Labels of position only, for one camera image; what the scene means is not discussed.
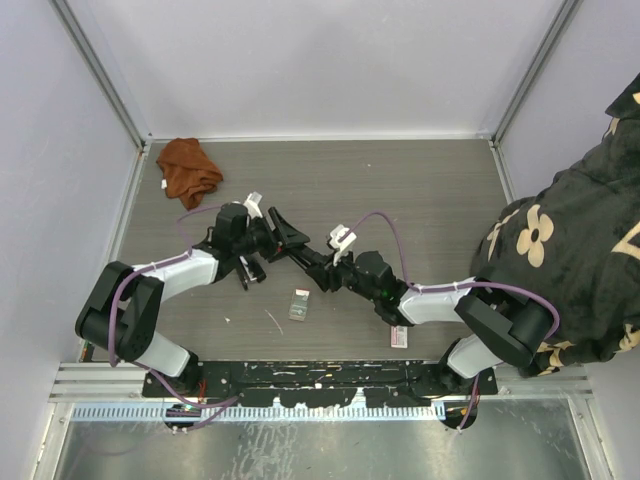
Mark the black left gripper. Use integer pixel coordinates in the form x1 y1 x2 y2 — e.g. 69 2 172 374
233 208 309 263

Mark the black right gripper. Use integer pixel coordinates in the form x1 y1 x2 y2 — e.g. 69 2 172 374
306 245 380 304

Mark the black stapler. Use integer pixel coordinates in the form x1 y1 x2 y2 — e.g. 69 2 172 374
286 245 330 292
236 255 267 291

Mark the red white staple box sleeve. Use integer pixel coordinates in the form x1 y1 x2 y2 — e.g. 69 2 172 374
390 326 408 349

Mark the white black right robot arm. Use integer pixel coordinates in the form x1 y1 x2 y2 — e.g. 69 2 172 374
307 251 560 394

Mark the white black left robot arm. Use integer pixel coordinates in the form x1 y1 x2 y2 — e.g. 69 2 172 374
75 202 309 396

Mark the orange-brown cloth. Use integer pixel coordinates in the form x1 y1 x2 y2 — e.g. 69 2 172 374
156 138 224 211

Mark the black floral fleece garment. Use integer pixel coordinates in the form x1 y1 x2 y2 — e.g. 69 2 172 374
470 79 639 377

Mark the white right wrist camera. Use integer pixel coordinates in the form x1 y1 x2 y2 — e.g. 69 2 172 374
327 224 357 266

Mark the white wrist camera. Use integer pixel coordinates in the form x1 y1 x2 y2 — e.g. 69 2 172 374
327 224 357 266
243 191 263 219

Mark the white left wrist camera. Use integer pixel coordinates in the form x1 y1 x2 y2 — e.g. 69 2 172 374
243 191 263 219

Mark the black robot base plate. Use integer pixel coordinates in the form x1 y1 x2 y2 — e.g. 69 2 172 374
169 360 473 408

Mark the aluminium front rail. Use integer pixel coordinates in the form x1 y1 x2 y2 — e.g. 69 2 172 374
49 362 146 403

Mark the perforated cable duct strip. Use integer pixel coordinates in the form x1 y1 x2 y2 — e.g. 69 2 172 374
71 402 445 423

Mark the aluminium frame post left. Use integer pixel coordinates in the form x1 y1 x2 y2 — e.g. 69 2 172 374
49 1 151 150

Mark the aluminium frame post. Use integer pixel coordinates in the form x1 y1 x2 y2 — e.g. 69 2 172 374
49 1 151 150
491 0 582 148

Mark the aluminium frame post right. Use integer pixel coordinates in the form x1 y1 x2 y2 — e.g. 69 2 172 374
491 0 582 148

